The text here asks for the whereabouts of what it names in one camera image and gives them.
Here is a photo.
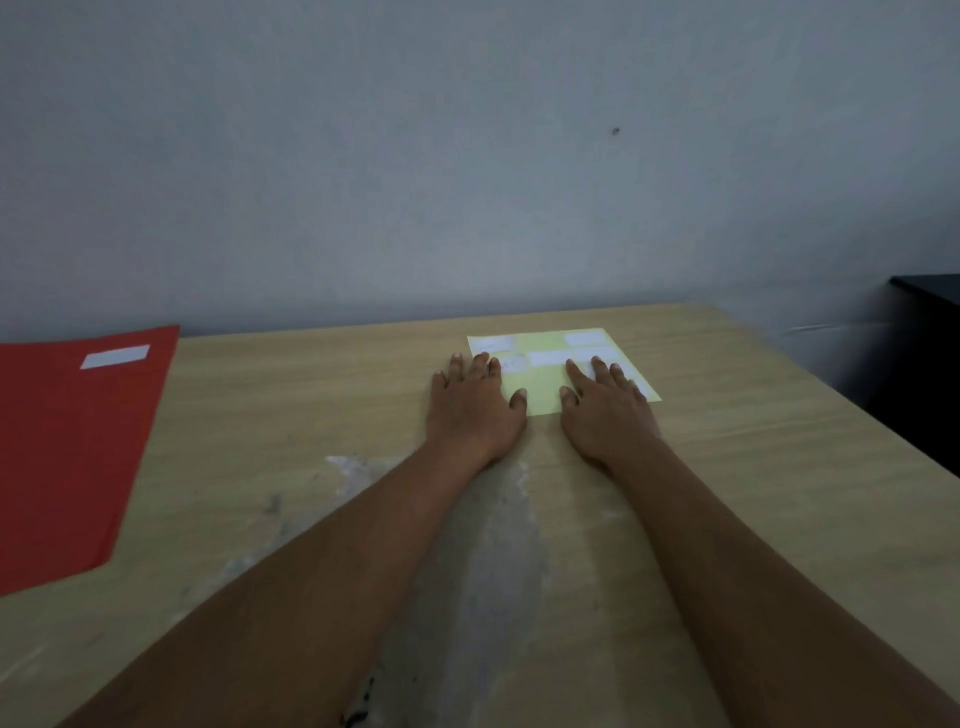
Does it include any person's left hand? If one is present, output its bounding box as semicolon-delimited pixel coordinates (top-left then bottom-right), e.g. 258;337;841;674
426;351;530;465

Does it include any person's right hand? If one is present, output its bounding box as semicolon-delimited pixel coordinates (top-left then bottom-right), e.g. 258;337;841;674
558;357;666;475

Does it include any person's right forearm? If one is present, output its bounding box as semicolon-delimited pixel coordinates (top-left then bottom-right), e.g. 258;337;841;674
609;436;960;728

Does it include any person's left forearm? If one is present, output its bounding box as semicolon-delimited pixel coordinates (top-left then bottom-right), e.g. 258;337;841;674
56;441;498;728

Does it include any yellow paper sheet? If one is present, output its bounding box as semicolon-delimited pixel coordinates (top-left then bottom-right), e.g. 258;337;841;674
466;327;665;418

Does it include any black cabinet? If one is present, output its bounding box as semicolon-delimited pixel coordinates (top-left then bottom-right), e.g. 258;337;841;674
861;274;960;479

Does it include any white label on red folder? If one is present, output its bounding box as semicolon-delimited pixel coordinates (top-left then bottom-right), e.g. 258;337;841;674
80;344;152;372

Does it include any red paper folder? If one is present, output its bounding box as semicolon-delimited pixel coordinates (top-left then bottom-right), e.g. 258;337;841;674
0;324;181;598

